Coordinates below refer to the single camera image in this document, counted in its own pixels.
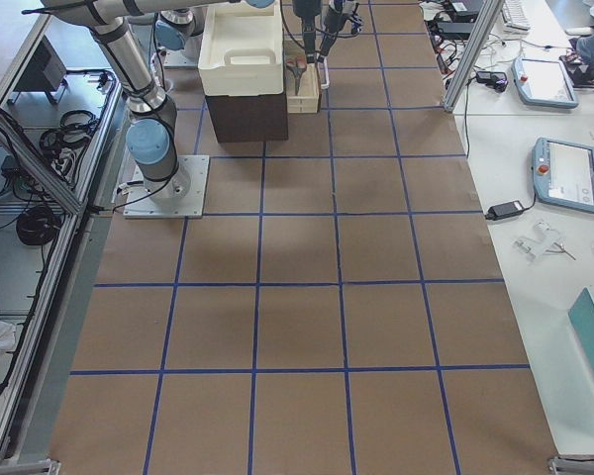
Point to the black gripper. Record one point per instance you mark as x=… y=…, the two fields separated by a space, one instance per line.
x=305 y=12

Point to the grey orange handled scissors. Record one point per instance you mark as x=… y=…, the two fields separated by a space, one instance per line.
x=297 y=66

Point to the light wooden drawer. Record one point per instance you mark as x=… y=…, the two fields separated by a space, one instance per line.
x=308 y=101

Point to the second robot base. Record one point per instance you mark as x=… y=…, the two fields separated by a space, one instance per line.
x=180 y=33

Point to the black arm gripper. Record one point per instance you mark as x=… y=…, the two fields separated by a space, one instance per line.
x=306 y=10

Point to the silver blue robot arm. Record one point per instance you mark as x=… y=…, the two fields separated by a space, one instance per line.
x=107 y=22

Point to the cream plastic tray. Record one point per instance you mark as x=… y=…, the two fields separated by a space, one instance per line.
x=242 y=50

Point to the upper blue teach pendant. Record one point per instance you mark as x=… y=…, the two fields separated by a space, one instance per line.
x=543 y=83

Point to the blue teach pendant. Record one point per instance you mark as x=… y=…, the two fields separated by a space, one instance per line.
x=543 y=83
x=563 y=174

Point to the black power adapter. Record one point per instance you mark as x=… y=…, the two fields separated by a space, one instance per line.
x=506 y=210

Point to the brown paper table mat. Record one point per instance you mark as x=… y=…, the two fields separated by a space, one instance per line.
x=338 y=309

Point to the lower blue teach pendant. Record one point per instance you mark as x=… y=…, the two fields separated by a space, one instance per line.
x=563 y=174

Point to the white drawer handle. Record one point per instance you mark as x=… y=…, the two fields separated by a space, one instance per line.
x=324 y=75

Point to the aluminium frame post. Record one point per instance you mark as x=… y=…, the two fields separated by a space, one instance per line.
x=477 y=39

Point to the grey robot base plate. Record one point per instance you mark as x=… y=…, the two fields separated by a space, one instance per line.
x=183 y=196

